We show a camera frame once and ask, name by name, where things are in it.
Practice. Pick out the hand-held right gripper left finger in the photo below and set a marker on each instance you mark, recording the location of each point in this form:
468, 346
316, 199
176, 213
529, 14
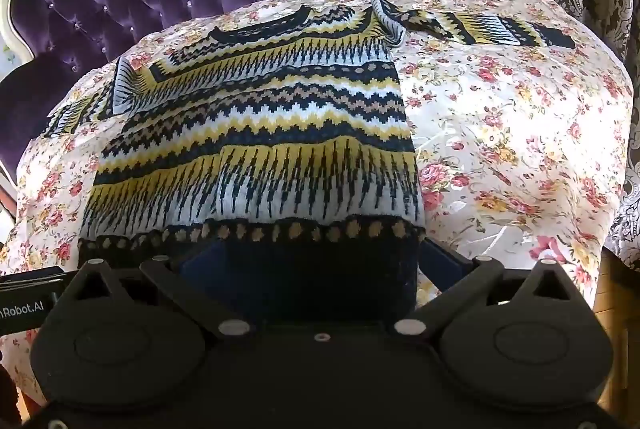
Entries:
200, 266

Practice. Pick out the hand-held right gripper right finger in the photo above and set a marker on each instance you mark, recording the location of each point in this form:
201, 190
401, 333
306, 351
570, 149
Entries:
442, 259

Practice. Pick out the yellow black white patterned sweater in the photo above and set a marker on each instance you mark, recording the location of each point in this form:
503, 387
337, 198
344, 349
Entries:
260, 119

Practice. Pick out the floral bedsheet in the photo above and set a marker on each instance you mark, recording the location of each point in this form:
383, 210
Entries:
510, 119

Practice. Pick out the brown wooden furniture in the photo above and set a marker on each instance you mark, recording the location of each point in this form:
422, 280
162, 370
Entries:
621, 314

